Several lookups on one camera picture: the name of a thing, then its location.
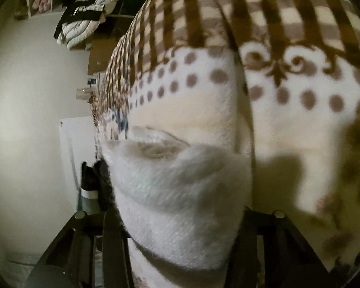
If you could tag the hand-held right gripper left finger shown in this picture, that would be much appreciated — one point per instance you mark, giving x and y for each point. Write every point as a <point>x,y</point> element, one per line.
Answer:
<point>114,240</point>

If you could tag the black white-striped jacket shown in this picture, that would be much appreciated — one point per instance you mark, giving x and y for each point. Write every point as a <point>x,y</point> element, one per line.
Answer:
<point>84,12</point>

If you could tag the white knit sweater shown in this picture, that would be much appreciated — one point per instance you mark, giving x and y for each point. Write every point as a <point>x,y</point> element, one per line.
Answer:
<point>174,201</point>

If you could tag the beige table lamp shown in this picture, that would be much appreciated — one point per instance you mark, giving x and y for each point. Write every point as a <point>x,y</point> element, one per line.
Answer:
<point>83,94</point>

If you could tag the black grey striped folded sweater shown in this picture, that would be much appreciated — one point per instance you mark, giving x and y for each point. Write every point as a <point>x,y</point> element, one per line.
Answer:
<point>105,183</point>

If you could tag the large cardboard box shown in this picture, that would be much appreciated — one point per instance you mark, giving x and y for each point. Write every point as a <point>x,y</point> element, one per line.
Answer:
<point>103,54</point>

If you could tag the white puffer jacket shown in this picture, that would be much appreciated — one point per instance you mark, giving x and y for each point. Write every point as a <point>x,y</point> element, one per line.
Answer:
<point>78,31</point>

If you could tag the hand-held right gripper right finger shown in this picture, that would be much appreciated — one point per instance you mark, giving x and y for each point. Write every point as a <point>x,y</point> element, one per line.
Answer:
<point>246,240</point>

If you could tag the floral plaid-edged blanket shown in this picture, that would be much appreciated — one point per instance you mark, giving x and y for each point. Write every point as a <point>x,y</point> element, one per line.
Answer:
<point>288,111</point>

